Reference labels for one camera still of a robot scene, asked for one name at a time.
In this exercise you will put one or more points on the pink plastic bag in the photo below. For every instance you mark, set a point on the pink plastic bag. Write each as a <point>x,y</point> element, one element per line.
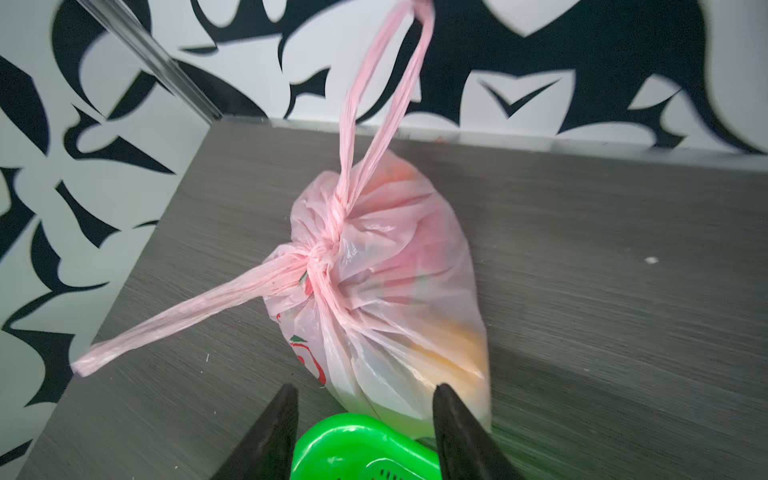
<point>375,292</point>

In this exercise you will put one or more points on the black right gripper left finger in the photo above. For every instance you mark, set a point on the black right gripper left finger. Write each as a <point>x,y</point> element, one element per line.
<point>266,451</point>

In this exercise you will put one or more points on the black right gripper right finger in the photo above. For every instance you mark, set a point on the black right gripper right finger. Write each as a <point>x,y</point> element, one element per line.
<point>465,450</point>

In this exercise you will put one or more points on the green plastic basket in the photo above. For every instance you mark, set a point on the green plastic basket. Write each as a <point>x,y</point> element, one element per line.
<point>351,446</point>

